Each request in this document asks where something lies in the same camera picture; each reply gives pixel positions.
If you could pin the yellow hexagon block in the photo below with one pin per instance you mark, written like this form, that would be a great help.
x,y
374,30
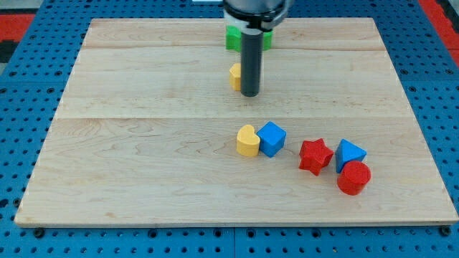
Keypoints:
x,y
235,76

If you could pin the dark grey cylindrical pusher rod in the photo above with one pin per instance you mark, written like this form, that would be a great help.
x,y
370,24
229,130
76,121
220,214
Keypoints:
x,y
251,60

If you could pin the yellow heart block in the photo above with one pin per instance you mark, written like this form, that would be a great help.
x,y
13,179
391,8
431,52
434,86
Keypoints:
x,y
248,142

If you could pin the blue triangle block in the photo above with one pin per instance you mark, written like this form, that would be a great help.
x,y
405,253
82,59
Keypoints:
x,y
346,152

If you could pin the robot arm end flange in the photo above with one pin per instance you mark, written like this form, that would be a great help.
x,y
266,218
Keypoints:
x,y
256,16

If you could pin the green star block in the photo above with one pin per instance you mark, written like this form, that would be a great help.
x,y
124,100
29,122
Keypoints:
x,y
233,39

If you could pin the red cylinder block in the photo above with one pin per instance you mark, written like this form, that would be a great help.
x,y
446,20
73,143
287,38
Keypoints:
x,y
353,178

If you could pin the blue cube block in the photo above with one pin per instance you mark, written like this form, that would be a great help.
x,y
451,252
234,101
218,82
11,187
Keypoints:
x,y
272,138

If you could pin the red star block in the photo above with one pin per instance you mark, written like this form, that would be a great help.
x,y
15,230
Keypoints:
x,y
314,156

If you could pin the wooden board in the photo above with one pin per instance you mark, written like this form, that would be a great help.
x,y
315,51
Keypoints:
x,y
145,132

